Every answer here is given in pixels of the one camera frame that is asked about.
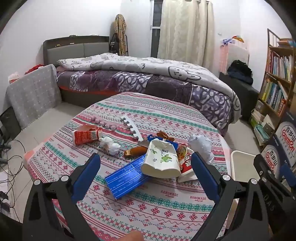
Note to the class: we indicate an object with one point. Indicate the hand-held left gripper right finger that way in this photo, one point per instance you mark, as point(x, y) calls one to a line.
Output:
point(204, 176)

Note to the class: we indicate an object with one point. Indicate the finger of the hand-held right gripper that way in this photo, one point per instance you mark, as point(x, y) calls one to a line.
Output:
point(288, 172)
point(266, 169)

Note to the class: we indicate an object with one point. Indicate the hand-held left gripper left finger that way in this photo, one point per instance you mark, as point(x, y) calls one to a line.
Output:
point(85, 176)

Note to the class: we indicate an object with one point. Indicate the red snack packet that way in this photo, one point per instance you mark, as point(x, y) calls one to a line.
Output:
point(185, 162)

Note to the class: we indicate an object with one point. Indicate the white trash bin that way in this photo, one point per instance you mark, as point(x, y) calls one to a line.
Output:
point(242, 162)

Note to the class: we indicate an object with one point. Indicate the white tissue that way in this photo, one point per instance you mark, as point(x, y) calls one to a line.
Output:
point(111, 144)

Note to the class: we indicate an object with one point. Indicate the blue cardboard box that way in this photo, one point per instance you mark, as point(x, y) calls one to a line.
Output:
point(126, 178)

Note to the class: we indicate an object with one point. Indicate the white paper cup green print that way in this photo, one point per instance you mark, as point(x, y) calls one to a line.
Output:
point(159, 162)

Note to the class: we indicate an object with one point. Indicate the brown sausage wrapper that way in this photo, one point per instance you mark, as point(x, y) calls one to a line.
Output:
point(134, 151)

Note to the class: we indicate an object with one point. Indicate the blue carton box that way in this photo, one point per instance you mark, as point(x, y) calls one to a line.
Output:
point(152, 138)

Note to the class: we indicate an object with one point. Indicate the dark blue water carton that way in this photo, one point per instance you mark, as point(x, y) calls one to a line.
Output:
point(272, 160)
point(288, 136)

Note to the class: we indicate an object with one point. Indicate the crumpled grey plastic bag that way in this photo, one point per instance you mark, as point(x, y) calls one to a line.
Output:
point(201, 144)

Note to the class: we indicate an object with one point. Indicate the stack of books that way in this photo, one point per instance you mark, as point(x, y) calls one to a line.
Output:
point(260, 134)

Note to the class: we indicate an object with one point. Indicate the red and white carton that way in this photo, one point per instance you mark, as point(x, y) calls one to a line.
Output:
point(85, 136)

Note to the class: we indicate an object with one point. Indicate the beige cardboard box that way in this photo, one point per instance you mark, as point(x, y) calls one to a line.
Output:
point(268, 124)

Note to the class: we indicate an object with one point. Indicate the patterned tablecloth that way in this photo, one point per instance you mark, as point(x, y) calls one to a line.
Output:
point(161, 208)

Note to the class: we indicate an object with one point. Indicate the pink foam strip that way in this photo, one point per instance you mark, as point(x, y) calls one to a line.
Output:
point(101, 120)

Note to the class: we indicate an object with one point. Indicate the brown candy wrapper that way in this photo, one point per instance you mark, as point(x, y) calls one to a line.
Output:
point(163, 134)

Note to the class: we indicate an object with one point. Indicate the grey storage box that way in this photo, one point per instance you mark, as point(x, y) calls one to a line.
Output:
point(260, 107)

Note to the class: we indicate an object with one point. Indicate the white foam strip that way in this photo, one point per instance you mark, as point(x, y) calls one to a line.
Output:
point(131, 128)

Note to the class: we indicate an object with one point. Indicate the row of books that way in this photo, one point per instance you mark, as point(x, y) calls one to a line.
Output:
point(279, 64)
point(274, 96)

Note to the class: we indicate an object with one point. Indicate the black storage bench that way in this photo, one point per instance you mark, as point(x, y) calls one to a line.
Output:
point(242, 97)

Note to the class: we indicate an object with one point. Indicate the black box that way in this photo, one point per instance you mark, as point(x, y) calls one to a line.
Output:
point(9, 122)

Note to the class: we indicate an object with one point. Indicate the grey checked cloth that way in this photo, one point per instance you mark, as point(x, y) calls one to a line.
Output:
point(34, 92)

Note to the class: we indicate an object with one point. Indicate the black bag on stool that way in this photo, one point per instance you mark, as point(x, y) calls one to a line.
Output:
point(240, 69)

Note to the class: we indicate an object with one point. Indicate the purple patterned bedsheet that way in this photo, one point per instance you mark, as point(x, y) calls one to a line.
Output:
point(138, 83)

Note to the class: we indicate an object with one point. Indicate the pink white drawer cabinet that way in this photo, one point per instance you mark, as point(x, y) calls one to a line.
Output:
point(233, 55)

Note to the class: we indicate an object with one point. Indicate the red cloth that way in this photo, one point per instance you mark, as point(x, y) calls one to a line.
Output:
point(34, 68)

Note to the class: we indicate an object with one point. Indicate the pink tissue pack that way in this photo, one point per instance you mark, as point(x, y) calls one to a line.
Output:
point(13, 77)

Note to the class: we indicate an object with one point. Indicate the wooden bookshelf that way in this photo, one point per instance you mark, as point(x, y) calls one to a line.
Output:
point(269, 46)

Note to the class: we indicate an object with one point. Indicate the white cat print quilt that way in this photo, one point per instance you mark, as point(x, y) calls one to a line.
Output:
point(138, 64)

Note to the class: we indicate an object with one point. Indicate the grey upholstered bed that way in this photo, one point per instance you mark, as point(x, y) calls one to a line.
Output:
point(69, 51)

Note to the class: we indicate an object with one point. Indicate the colourful toy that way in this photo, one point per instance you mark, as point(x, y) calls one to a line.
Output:
point(233, 39)

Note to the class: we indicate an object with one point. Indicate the black hanging bag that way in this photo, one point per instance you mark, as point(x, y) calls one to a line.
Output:
point(113, 44)

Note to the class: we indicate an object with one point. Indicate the cream curtain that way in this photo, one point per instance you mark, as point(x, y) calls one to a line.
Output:
point(185, 34)

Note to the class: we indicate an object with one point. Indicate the window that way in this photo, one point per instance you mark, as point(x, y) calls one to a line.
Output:
point(156, 34)

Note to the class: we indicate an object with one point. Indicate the plaid coat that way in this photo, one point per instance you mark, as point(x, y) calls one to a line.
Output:
point(121, 25)

